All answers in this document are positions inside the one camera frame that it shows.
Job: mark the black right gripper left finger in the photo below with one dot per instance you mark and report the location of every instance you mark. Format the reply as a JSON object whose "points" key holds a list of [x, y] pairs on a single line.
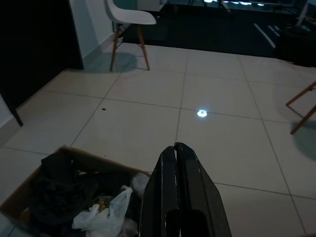
{"points": [[160, 192]]}

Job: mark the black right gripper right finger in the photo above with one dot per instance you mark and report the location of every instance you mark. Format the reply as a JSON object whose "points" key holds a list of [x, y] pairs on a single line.
{"points": [[202, 192]]}

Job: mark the white plastic bag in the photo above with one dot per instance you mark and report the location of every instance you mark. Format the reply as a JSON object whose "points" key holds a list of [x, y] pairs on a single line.
{"points": [[103, 219]]}

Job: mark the black cloth bundle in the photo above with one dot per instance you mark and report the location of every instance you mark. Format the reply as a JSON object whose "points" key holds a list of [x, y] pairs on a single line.
{"points": [[59, 187]]}

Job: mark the wooden-legged chair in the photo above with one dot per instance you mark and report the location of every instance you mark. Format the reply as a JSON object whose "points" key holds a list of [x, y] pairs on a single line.
{"points": [[302, 95]]}

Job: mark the open cardboard box with clutter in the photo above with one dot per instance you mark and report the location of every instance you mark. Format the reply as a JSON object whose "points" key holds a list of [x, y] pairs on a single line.
{"points": [[14, 202]]}

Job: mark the black floor mat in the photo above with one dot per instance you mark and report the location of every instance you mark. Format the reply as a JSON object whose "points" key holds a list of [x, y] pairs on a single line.
{"points": [[209, 34]]}

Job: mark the white chair wooden legs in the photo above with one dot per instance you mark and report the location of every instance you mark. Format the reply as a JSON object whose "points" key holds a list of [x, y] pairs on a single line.
{"points": [[130, 14]]}

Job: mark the dark tall cabinet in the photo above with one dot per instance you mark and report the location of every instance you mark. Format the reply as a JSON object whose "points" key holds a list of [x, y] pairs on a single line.
{"points": [[37, 37]]}

